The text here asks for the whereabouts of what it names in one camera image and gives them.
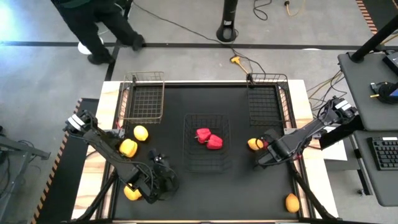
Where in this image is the white paper sheet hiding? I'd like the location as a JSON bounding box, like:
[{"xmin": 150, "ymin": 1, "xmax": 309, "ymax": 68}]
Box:
[{"xmin": 323, "ymin": 139, "xmax": 348, "ymax": 162}]

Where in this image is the walking person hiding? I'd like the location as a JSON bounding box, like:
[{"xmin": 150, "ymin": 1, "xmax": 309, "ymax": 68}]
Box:
[{"xmin": 51, "ymin": 0, "xmax": 147, "ymax": 65}]

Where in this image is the bright yellow lemon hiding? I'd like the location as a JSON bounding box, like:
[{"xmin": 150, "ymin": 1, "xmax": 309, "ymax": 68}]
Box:
[{"xmin": 133, "ymin": 125, "xmax": 149, "ymax": 142}]

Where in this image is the black round device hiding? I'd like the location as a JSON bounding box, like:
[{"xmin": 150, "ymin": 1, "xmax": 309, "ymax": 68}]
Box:
[{"xmin": 369, "ymin": 81, "xmax": 398, "ymax": 105}]

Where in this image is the yellow cable with plug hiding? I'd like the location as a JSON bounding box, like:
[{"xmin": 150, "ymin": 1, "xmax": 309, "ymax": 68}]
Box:
[{"xmin": 283, "ymin": 0, "xmax": 307, "ymax": 17}]

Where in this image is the orange-yellow lemon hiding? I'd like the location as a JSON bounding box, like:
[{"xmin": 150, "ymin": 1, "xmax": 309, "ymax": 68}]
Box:
[
  {"xmin": 285, "ymin": 193, "xmax": 300, "ymax": 214},
  {"xmin": 247, "ymin": 138, "xmax": 265, "ymax": 152}
]

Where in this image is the gold wire basket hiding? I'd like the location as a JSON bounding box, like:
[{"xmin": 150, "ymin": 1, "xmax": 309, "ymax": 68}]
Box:
[{"xmin": 118, "ymin": 71, "xmax": 165, "ymax": 124}]

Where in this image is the black wire basket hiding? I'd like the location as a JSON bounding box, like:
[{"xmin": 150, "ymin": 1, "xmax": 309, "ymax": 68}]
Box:
[
  {"xmin": 246, "ymin": 73, "xmax": 292, "ymax": 128},
  {"xmin": 182, "ymin": 113, "xmax": 233, "ymax": 172}
]

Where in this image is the black aluminium rig frame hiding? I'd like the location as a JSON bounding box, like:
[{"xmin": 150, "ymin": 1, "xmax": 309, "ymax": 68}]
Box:
[{"xmin": 62, "ymin": 80, "xmax": 340, "ymax": 224}]

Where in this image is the black diagonal pole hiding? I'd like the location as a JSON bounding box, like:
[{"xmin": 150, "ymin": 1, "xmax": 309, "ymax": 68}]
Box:
[{"xmin": 350, "ymin": 14, "xmax": 398, "ymax": 63}]

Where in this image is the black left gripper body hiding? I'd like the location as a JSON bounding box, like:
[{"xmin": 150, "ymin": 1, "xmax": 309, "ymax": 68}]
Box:
[{"xmin": 149, "ymin": 163, "xmax": 180, "ymax": 202}]

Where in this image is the black mat hazard striped edge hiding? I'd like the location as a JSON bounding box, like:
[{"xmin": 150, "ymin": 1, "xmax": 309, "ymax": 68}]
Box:
[
  {"xmin": 355, "ymin": 0, "xmax": 398, "ymax": 35},
  {"xmin": 30, "ymin": 98, "xmax": 100, "ymax": 224}
]

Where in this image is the black keyboard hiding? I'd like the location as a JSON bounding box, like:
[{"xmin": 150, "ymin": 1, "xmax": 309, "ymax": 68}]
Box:
[{"xmin": 368, "ymin": 136, "xmax": 398, "ymax": 171}]

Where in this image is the grey metal stand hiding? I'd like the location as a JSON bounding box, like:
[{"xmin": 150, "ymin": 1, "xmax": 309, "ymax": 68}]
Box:
[{"xmin": 0, "ymin": 124, "xmax": 51, "ymax": 224}]

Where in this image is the red bell pepper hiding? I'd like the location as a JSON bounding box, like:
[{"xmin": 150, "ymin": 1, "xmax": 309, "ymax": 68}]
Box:
[
  {"xmin": 195, "ymin": 128, "xmax": 212, "ymax": 144},
  {"xmin": 205, "ymin": 134, "xmax": 224, "ymax": 151}
]

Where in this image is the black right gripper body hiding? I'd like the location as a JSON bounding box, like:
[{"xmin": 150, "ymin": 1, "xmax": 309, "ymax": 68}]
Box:
[{"xmin": 267, "ymin": 136, "xmax": 295, "ymax": 162}]

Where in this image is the black floor cable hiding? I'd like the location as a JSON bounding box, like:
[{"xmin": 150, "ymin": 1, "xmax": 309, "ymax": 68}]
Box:
[{"xmin": 132, "ymin": 1, "xmax": 267, "ymax": 75}]

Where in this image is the black stand base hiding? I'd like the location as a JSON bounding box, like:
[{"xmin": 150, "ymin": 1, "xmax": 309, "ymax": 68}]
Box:
[{"xmin": 216, "ymin": 0, "xmax": 239, "ymax": 43}]

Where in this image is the yellow bell pepper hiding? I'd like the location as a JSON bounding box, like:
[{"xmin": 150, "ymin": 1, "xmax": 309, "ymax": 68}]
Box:
[
  {"xmin": 123, "ymin": 183, "xmax": 143, "ymax": 202},
  {"xmin": 119, "ymin": 138, "xmax": 139, "ymax": 159}
]

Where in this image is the grey desk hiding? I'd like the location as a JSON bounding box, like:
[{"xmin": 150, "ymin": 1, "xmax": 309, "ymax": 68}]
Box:
[
  {"xmin": 338, "ymin": 51, "xmax": 398, "ymax": 131},
  {"xmin": 353, "ymin": 130, "xmax": 398, "ymax": 208}
]

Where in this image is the yellow extension cord plug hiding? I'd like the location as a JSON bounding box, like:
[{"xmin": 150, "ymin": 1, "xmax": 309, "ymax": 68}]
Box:
[{"xmin": 229, "ymin": 55, "xmax": 250, "ymax": 75}]

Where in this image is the dark tablet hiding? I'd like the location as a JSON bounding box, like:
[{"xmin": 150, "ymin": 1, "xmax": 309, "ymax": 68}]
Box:
[{"xmin": 382, "ymin": 51, "xmax": 398, "ymax": 76}]

